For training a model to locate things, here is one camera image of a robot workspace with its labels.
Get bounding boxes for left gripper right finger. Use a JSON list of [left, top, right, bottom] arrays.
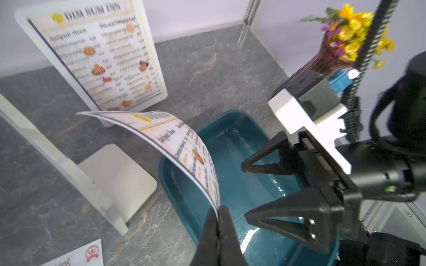
[[218, 206, 248, 266]]

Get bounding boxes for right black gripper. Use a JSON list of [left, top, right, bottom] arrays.
[[241, 131, 419, 254]]

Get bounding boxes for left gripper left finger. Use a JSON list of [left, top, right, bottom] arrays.
[[190, 208, 219, 266]]

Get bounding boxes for red special menu sheet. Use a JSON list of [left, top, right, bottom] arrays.
[[42, 239, 104, 266]]

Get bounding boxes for dim sum menu sheet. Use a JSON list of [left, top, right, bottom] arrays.
[[27, 0, 167, 112], [76, 111, 221, 219]]

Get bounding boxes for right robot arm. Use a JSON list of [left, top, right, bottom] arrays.
[[241, 1, 426, 266]]

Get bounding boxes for teal plastic tray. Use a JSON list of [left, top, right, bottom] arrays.
[[159, 110, 338, 266]]

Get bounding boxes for dark purple vase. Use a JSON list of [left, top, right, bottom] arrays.
[[272, 34, 353, 96]]

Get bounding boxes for yellow flower bouquet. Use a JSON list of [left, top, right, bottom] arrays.
[[300, 3, 375, 63]]

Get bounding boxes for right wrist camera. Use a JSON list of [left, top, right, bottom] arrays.
[[268, 70, 352, 174]]

